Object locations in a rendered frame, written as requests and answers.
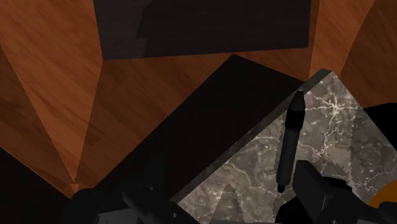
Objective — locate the black marker pen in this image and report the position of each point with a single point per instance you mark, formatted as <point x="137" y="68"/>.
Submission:
<point x="290" y="145"/>

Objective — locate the orange round object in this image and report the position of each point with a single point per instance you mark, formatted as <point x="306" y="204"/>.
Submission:
<point x="387" y="194"/>

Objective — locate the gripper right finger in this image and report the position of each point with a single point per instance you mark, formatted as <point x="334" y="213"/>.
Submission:
<point x="322" y="201"/>

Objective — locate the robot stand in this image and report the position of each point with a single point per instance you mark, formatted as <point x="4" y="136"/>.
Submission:
<point x="217" y="28"/>

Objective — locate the dark counter cabinet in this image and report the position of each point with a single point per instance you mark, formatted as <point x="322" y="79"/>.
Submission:
<point x="211" y="124"/>

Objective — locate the black round object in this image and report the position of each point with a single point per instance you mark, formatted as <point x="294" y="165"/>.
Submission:
<point x="383" y="124"/>

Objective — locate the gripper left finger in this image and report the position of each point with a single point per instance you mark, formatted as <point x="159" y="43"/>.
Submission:
<point x="145" y="203"/>

